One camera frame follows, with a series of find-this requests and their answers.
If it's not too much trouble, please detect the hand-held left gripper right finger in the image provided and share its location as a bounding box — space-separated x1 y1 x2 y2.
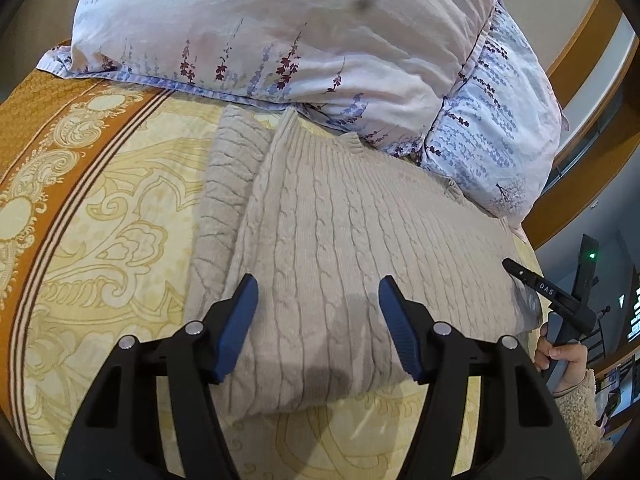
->
378 276 583 480

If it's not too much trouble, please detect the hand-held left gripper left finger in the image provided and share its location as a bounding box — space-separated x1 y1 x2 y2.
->
55 273 260 480

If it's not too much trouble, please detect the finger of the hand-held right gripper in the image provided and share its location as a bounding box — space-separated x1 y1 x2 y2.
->
501 258 598 333

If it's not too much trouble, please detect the beige cable-knit sweater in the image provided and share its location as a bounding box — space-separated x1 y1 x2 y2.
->
184 105 543 418

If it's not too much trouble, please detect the person's right forearm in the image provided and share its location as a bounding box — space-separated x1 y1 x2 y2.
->
552 367 613 466

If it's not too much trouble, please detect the person's right hand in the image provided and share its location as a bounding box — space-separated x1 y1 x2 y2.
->
534 322 589 397

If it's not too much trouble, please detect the wooden headboard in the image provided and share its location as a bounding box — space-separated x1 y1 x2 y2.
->
520 0 640 251

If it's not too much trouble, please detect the yellow patterned bed sheet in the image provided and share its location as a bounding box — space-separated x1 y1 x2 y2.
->
0 40 546 480

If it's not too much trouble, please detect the blue floral pillow underneath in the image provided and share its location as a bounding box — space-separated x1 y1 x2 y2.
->
370 2 571 241

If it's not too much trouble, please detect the pink floral pillow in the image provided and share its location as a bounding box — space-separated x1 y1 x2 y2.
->
36 0 496 156

